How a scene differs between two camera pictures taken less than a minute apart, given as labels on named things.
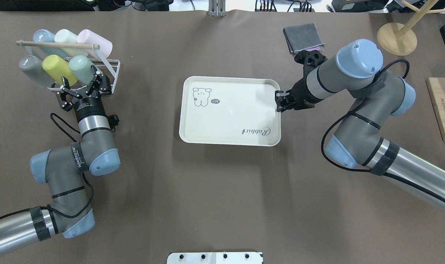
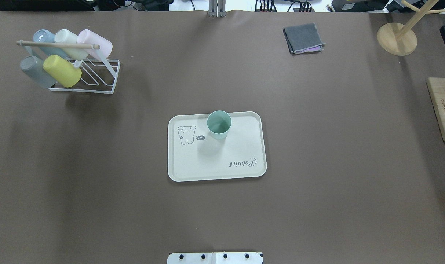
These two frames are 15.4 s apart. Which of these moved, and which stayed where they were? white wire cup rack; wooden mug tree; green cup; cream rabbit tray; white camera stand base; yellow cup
Moved: cream rabbit tray; green cup
Stayed: wooden mug tree; white wire cup rack; yellow cup; white camera stand base
